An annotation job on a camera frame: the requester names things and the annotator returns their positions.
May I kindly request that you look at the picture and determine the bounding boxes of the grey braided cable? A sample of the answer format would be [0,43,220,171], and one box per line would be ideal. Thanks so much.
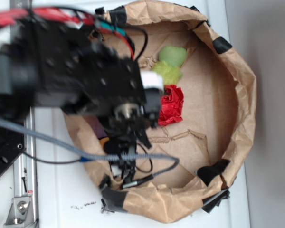
[0,116,181,188]

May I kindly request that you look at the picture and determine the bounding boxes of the brown paper bag bin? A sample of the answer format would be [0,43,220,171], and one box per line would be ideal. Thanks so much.
[64,0,257,224]

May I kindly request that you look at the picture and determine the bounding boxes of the aluminium extrusion rail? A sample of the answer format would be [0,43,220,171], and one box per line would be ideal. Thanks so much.
[3,106,40,228]

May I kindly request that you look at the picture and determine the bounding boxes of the black thin cable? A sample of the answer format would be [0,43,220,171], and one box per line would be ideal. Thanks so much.
[22,152,83,164]

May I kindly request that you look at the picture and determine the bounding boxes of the green fuzzy plush toy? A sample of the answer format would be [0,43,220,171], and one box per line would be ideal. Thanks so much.
[152,45,187,85]

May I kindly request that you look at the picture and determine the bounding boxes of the red crumpled paper ball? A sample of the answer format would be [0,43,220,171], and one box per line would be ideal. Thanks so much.
[158,85,184,126]

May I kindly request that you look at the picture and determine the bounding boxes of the black octagonal mount plate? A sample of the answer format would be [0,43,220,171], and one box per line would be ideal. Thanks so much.
[0,127,25,177]

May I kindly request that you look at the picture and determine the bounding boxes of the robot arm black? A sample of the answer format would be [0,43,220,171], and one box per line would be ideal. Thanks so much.
[0,17,163,148]

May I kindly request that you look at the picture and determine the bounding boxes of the red wire bundle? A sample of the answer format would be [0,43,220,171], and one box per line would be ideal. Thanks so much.
[0,6,136,60]

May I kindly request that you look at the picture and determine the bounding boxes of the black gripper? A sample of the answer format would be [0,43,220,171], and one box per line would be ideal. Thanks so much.
[80,43,164,149]

